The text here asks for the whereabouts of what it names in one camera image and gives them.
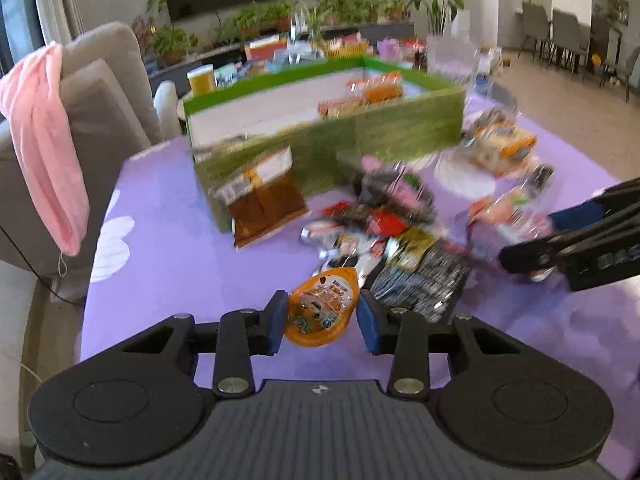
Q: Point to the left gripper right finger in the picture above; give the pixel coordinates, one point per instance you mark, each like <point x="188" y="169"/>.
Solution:
<point x="402" y="334"/>

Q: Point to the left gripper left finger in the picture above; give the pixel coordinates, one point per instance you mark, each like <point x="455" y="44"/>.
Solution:
<point x="243" y="334"/>

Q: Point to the orange egg-shaped snack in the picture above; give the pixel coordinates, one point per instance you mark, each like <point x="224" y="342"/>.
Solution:
<point x="320" y="309"/>

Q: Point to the black silver snack packet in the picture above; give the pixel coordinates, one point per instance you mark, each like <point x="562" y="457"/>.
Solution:
<point x="432" y="290"/>

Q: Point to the pink white snack packet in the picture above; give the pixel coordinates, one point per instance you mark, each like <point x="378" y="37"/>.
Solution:
<point x="511" y="218"/>

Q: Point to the brown tea snack packet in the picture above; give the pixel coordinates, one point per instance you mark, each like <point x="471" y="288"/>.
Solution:
<point x="261" y="197"/>

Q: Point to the green cardboard box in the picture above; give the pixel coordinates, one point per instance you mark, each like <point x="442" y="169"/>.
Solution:
<point x="231" y="126"/>

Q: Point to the clear glass pitcher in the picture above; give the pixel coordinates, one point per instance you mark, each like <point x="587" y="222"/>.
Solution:
<point x="453" y="59"/>

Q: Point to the grey recliner sofa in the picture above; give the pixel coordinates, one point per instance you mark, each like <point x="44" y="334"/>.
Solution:
<point x="114" y="113"/>

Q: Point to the tall potted plant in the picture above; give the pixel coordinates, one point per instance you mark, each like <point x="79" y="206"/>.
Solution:
<point x="440" y="13"/>

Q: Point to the yellow woven basket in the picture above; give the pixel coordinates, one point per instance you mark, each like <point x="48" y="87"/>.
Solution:
<point x="351" y="50"/>

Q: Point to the pink towel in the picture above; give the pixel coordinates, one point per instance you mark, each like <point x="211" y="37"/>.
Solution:
<point x="44" y="146"/>

